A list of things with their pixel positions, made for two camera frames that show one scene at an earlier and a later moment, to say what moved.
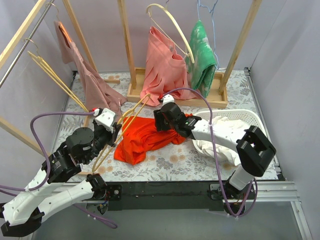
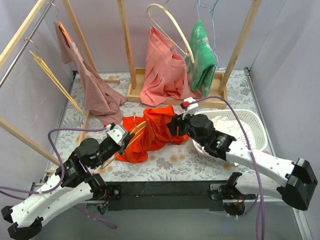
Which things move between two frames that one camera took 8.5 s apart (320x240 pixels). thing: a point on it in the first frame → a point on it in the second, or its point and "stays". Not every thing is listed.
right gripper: x=158 y=120 → x=173 y=125
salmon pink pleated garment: x=165 y=70 stays
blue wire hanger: x=211 y=11 stays
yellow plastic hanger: x=125 y=115 → x=134 y=130
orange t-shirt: x=139 y=134 stays
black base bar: x=162 y=196 stays
